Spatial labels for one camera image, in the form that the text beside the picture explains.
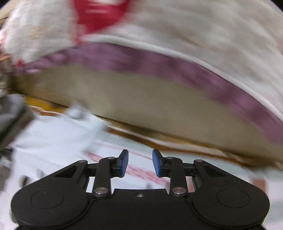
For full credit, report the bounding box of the checkered floor rug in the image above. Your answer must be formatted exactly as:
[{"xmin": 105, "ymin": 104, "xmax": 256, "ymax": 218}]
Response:
[{"xmin": 0, "ymin": 103, "xmax": 283, "ymax": 230}]

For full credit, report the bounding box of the beige bed base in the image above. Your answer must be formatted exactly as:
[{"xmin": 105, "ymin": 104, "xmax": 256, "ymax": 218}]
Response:
[{"xmin": 10, "ymin": 65, "xmax": 282, "ymax": 162}]

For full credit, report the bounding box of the grey folded garment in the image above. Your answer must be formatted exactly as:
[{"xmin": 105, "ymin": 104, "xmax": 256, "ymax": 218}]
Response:
[{"xmin": 1, "ymin": 94, "xmax": 34, "ymax": 149}]

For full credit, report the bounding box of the white printed t-shirt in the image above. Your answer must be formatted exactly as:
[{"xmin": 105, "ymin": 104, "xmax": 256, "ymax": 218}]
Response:
[{"xmin": 1, "ymin": 104, "xmax": 106, "ymax": 195}]

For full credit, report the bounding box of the white red quilted blanket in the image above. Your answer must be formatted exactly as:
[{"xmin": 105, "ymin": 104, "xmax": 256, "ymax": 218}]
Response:
[{"xmin": 1, "ymin": 1, "xmax": 282, "ymax": 144}]

